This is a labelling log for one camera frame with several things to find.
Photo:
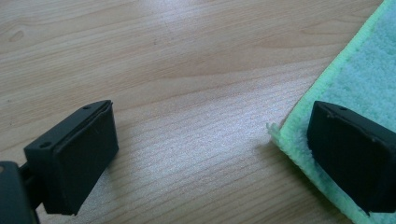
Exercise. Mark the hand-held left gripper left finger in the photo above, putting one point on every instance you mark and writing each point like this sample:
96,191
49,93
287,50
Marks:
77,161

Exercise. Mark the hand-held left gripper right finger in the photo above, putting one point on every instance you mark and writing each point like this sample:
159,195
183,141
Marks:
351,155

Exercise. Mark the green microfibre cloth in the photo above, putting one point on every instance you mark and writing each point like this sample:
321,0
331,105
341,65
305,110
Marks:
364,77

